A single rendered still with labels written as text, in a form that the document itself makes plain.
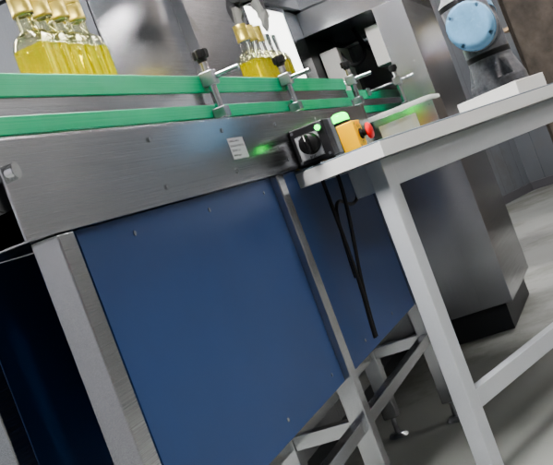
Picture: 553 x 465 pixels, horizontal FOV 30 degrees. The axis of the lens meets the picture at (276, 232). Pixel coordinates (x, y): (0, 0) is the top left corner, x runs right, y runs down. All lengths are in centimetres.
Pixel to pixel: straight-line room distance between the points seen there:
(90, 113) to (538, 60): 359
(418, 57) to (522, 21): 124
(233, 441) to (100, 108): 52
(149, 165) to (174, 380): 32
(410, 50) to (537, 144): 657
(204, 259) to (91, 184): 33
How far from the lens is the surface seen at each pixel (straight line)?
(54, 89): 141
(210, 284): 161
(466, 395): 216
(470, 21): 260
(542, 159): 1023
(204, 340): 153
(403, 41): 372
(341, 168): 211
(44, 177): 127
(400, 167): 217
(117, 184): 141
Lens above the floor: 69
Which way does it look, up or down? 1 degrees down
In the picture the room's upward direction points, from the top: 21 degrees counter-clockwise
